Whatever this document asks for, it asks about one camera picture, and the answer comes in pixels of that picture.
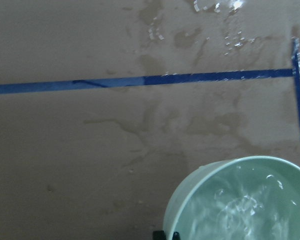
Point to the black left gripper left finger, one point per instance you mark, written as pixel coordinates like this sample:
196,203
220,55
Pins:
158,235

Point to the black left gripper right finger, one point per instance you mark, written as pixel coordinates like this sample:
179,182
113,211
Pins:
176,236

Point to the light green bowl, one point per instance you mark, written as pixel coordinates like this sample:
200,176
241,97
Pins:
249,198

